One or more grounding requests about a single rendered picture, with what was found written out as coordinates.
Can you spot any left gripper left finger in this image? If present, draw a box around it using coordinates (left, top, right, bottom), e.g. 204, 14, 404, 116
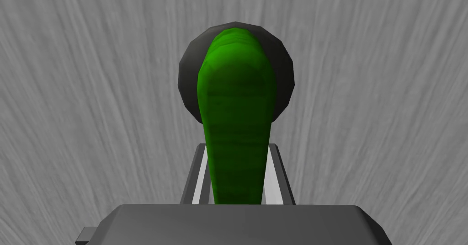
180, 143, 215, 205

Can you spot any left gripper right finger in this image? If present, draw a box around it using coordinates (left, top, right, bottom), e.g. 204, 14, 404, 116
261, 143, 297, 205

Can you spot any green door handle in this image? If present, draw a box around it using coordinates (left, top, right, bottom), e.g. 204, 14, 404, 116
177, 21, 295, 205

